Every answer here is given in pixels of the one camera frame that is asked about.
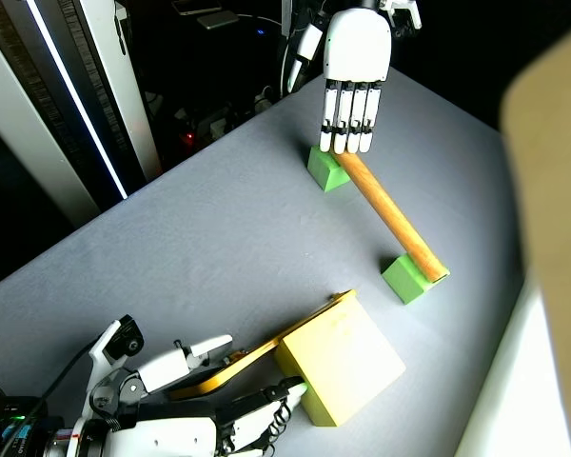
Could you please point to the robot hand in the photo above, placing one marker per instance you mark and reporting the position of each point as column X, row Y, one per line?
column 171, row 435
column 357, row 43

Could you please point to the green foam block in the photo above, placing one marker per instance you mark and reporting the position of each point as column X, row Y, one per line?
column 326, row 171
column 402, row 281

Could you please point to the large yellow block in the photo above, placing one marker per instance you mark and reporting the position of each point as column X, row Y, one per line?
column 342, row 357

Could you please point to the grey table cloth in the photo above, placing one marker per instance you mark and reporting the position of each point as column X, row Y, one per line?
column 171, row 262

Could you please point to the tan cardboard panel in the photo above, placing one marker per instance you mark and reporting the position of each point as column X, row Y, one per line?
column 552, row 190

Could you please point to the white upright column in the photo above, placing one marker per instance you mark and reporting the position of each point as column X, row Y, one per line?
column 119, row 95

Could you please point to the lit white LED strip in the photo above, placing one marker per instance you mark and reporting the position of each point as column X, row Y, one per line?
column 77, row 95

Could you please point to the flat grey device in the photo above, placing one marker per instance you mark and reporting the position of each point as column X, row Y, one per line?
column 217, row 20

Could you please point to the yellow frame hacksaw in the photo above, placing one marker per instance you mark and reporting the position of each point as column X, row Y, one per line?
column 204, row 386

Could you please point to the white backdrop sheet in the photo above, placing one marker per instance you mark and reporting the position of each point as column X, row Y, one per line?
column 514, row 381

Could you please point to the wide white panel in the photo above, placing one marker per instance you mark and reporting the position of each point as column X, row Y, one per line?
column 24, row 143

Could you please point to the wrist camera with white bracket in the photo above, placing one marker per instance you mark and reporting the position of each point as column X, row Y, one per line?
column 124, row 340

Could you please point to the dark flat phone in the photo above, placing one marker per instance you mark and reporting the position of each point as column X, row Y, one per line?
column 195, row 5

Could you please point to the round wooden rod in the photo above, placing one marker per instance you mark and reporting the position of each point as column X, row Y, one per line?
column 385, row 204

